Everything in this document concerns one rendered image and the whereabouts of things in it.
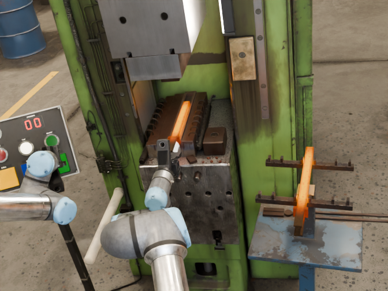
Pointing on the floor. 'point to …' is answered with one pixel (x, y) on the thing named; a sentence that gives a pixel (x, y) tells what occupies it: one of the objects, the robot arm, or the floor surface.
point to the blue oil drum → (19, 29)
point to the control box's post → (76, 256)
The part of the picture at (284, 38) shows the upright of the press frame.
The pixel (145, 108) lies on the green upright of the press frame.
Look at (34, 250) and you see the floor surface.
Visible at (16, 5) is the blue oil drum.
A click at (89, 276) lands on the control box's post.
